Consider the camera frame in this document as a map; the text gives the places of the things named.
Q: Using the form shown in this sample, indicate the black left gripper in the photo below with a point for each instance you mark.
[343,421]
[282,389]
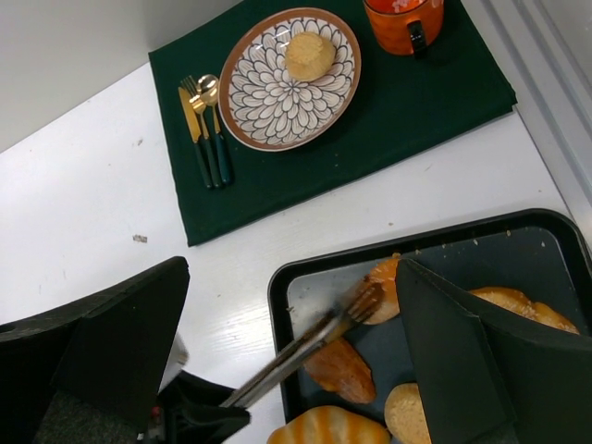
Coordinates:
[190,411]

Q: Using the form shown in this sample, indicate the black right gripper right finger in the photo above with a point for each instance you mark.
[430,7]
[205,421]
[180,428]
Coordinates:
[487,375]

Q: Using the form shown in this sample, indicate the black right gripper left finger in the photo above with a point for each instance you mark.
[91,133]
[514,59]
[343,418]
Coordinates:
[90,371]

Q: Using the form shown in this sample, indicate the metal tongs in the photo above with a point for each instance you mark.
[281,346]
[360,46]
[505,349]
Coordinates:
[349,310]

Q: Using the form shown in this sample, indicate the glazed round sesame bun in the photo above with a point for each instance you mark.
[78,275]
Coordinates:
[384,274]

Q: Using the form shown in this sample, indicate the brown oblong glazed bread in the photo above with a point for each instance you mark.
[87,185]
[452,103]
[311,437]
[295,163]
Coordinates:
[339,368]

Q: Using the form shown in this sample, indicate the small pale round bun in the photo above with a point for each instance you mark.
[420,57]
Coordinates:
[309,56]

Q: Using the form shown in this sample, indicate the striped croissant bread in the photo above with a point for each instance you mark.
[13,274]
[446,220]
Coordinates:
[330,424]

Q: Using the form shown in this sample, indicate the small flat round bun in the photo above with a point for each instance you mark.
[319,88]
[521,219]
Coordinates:
[405,416]

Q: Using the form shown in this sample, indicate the dark green cloth placemat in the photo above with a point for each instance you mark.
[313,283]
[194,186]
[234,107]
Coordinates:
[402,107]

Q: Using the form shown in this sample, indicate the floral patterned ceramic plate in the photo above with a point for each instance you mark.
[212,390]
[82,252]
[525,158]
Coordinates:
[262,105]

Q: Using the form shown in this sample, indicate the orange mug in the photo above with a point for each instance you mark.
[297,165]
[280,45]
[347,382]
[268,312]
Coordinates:
[405,28]

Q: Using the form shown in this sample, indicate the large sugared ring bread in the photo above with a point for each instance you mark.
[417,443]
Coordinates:
[516,302]

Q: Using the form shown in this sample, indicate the gold knife green handle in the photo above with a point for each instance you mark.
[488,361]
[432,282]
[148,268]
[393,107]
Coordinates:
[195,132]

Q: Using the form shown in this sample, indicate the gold fork green handle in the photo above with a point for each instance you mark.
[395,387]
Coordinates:
[199,107]

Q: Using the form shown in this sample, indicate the gold spoon green handle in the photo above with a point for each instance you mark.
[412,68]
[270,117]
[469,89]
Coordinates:
[208,90]

